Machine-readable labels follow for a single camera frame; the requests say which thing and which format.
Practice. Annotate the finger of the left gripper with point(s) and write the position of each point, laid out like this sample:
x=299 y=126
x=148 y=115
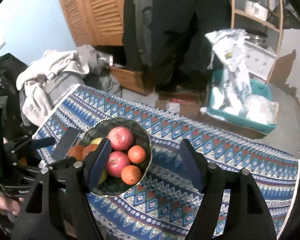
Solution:
x=67 y=140
x=42 y=143

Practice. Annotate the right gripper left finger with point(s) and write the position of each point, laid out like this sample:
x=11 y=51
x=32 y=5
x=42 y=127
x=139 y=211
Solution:
x=59 y=194

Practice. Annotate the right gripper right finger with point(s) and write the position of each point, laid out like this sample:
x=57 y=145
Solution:
x=248 y=216

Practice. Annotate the red apple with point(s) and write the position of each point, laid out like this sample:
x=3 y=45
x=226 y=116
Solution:
x=117 y=161
x=121 y=138

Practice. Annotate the large orange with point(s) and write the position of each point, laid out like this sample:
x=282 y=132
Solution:
x=131 y=175

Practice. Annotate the small orange tangerine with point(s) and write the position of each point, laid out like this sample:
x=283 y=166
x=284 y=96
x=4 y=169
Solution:
x=76 y=152

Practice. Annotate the green yellow pear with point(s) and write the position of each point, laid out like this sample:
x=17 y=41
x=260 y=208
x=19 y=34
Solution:
x=96 y=141

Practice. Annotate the person's left hand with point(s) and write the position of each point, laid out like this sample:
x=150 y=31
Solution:
x=9 y=205

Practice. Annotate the dark green glass bowl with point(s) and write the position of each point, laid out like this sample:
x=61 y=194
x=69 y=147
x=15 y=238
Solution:
x=109 y=185

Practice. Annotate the pile of grey clothes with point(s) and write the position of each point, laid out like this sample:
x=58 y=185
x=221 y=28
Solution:
x=44 y=83

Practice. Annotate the patterned blue tablecloth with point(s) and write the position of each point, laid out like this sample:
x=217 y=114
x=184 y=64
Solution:
x=165 y=202

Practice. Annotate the clear plastic bag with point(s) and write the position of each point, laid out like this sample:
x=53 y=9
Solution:
x=261 y=110

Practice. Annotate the teal cardboard box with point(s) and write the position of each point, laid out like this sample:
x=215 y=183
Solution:
x=257 y=89

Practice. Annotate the brown cardboard box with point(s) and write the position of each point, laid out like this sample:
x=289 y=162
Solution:
x=183 y=103

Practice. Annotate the wooden louvered cabinet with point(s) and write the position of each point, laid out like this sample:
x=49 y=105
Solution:
x=94 y=22

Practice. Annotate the hanging dark clothes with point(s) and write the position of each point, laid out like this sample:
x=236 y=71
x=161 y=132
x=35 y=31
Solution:
x=166 y=40

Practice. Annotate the white rice bag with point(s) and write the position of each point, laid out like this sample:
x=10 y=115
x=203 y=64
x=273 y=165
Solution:
x=228 y=46

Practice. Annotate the wooden shelf rack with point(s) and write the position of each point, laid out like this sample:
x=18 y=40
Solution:
x=263 y=43

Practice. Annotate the metal pot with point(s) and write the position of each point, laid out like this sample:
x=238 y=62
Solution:
x=254 y=8

